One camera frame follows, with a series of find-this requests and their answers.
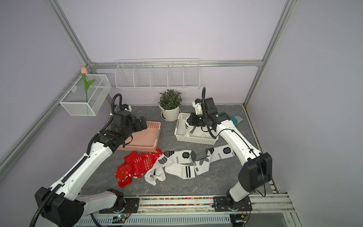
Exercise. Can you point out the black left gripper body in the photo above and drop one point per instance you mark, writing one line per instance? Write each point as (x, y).
(136, 126)

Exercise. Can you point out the green white garden glove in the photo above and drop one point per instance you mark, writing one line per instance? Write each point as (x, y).
(236, 120)

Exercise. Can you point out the red patterned sock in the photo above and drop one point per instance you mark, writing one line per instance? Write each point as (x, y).
(139, 164)
(126, 173)

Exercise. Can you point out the white ankle sock black stripes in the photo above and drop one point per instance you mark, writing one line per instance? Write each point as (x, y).
(196, 132)

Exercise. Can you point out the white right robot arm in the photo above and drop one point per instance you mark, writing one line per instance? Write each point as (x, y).
(256, 166)

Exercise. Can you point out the white striped ankle sock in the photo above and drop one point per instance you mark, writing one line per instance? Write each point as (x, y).
(182, 171)

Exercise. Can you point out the pink artificial tulip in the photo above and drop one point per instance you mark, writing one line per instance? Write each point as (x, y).
(87, 83)

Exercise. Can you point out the white sport sock grey toe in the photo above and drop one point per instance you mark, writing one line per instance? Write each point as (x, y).
(157, 173)

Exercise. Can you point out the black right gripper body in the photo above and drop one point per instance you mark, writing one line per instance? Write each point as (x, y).
(198, 120)

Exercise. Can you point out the white wire wall shelf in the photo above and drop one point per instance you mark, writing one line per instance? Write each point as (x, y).
(157, 73)

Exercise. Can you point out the pink perforated plastic basket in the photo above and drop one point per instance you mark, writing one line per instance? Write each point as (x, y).
(145, 140)

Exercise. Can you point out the green potted plant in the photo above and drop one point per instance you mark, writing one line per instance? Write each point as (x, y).
(170, 99)

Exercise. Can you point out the white mesh wall box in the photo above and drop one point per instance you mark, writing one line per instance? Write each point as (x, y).
(74, 101)

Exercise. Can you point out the white sport sock grey heel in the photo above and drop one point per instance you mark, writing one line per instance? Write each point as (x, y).
(213, 154)

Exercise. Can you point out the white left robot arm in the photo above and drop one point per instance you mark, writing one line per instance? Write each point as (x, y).
(61, 203)

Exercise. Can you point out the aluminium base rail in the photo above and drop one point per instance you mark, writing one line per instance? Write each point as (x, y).
(201, 204)

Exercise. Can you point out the white perforated plastic basket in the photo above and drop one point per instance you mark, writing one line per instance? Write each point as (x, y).
(180, 130)

